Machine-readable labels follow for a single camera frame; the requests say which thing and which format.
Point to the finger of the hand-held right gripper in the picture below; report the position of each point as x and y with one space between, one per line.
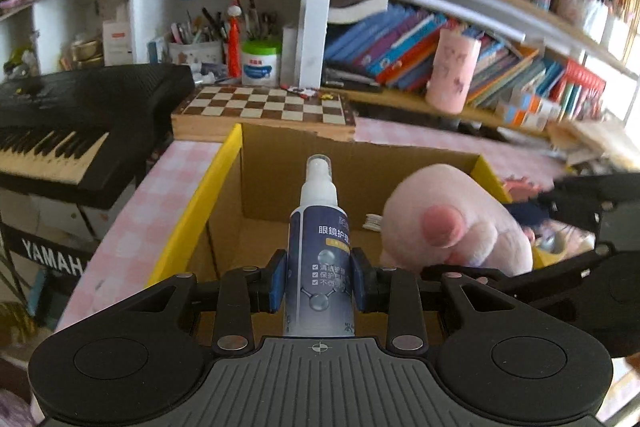
530 212
450 270

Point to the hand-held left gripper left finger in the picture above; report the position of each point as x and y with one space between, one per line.
277 279

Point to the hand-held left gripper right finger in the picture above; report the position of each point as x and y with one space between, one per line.
360 279

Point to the blue white spray bottle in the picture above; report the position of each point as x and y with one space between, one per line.
320 247

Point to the pink plush toy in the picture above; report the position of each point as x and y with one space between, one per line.
450 197

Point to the yellow cardboard box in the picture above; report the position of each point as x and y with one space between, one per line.
280 177

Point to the pink checked desktop tablecloth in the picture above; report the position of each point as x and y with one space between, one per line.
150 207

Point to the cartoon girl desk mat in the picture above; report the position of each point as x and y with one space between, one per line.
522 188

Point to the small white packet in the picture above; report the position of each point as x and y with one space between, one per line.
374 223

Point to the orange white carton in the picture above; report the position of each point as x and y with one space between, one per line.
542 103
520 117

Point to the pile of papers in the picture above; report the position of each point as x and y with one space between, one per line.
595 142

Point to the red book box set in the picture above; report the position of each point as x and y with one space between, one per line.
582 87

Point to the pink cartoon cup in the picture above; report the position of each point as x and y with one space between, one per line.
452 72

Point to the wooden chessboard box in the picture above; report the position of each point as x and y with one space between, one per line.
260 102

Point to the small red white trinket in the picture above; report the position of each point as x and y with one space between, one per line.
300 91

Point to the white jar green lid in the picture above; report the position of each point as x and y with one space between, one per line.
260 67

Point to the row of leaning books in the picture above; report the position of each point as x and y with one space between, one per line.
390 42

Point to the black keyboard stand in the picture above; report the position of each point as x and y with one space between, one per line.
50 252

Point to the white pen holder with pens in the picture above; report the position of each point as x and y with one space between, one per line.
195 53

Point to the red tassel ornament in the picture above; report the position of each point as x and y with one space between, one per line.
234 42

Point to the pen holder with brushes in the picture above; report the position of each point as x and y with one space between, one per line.
260 22

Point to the black electronic keyboard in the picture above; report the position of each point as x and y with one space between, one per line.
75 102

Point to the white bookshelf unit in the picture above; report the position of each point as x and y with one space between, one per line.
315 7

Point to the white carton box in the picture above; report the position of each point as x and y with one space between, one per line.
118 44

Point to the brass bowl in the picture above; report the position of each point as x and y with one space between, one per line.
86 53

